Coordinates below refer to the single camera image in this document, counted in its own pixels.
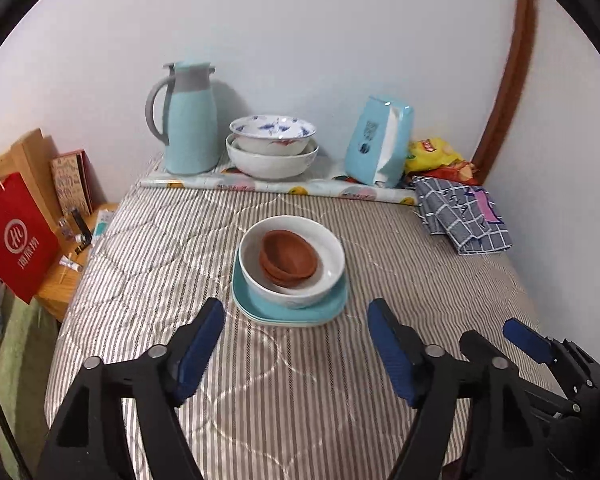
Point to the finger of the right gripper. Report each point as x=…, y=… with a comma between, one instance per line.
x=478, y=349
x=534, y=345

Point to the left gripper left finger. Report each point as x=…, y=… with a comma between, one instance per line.
x=167, y=376

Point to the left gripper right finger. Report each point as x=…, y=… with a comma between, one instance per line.
x=429, y=380

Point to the brown small bowl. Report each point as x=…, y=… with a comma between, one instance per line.
x=286, y=258

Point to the white round bowl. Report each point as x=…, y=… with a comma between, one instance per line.
x=328, y=279

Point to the striped quilted table cover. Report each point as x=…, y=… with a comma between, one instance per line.
x=277, y=402

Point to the wooden side table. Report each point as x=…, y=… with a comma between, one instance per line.
x=60, y=282

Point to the grey checked folded cloth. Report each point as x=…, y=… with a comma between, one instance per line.
x=465, y=214

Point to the red snack bag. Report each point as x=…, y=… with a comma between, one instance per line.
x=460, y=172

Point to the red paper bag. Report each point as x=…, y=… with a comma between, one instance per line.
x=28, y=246

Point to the yellow chips bag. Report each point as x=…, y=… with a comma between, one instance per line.
x=429, y=154

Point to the patterned book box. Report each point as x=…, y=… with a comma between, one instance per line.
x=70, y=181

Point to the fruit print plastic mat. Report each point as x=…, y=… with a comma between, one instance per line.
x=325, y=178

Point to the light blue electric kettle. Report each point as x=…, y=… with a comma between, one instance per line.
x=378, y=149

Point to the large white porcelain bowl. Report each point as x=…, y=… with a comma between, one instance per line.
x=270, y=167

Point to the light blue thermos jug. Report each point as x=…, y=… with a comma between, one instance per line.
x=180, y=111

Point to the brown paper bag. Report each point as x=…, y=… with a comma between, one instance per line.
x=30, y=156

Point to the blue patterned porcelain bowl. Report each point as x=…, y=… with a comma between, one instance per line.
x=272, y=134

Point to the brown wooden door frame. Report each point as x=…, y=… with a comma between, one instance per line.
x=509, y=94

